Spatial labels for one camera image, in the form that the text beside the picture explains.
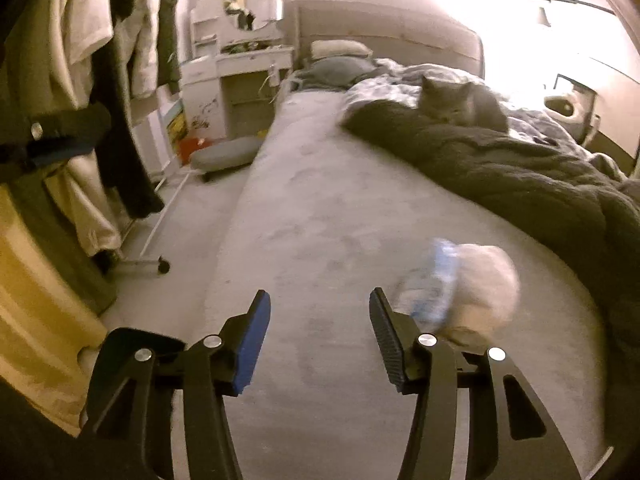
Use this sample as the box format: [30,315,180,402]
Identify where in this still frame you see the white vanity desk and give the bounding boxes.
[180,0,296,143]

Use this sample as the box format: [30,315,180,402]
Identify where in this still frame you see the blue white plastic wrapper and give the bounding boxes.
[395,237,458,331]

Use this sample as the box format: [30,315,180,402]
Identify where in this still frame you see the beige coat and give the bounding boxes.
[45,145,123,261]

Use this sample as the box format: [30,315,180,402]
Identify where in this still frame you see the grey cushioned stool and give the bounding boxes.
[190,136,261,182]

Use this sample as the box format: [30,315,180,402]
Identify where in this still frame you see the white t-shirt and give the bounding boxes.
[60,0,116,66]

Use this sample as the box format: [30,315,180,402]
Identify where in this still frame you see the grey pillow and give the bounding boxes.
[295,56,378,90]

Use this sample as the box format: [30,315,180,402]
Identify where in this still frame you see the hanging clothes on rack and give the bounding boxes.
[0,0,121,311]

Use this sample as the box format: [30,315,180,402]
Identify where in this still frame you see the dark grey fleece blanket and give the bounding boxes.
[342,100,640,361]

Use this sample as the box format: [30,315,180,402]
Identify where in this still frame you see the white puffy jacket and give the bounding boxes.
[117,0,163,98]

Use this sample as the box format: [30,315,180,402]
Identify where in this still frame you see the grey padded headboard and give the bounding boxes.
[295,0,486,81]

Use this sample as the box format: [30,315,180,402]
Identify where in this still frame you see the grey cat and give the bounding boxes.
[417,74,508,133]

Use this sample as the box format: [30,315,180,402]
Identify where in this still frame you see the grey bed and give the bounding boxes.
[200,0,640,480]

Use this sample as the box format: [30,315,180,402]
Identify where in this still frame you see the black hanging garment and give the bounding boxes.
[95,0,166,220]

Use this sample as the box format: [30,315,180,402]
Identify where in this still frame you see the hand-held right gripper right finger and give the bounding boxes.
[369,287,583,480]

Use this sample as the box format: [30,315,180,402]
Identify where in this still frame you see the white cat bed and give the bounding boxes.
[544,91,586,123]

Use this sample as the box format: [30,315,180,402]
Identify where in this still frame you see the dark green knit garment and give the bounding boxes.
[152,0,182,95]

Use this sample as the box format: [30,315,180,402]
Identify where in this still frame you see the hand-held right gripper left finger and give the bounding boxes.
[80,289,272,480]

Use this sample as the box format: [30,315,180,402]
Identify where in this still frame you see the white and blue sock bundle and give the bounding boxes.
[440,242,521,346]

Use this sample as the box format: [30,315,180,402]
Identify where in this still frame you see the yellow garment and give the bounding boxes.
[0,180,108,436]

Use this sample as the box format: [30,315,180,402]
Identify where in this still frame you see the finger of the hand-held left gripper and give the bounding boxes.
[0,102,113,176]

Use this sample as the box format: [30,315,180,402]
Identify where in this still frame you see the red object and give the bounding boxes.
[177,136,206,166]

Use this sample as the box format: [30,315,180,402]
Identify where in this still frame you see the wheeled clothes rack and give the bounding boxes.
[117,170,171,276]

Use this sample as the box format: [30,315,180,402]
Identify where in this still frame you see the beige pillow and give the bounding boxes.
[310,39,373,60]

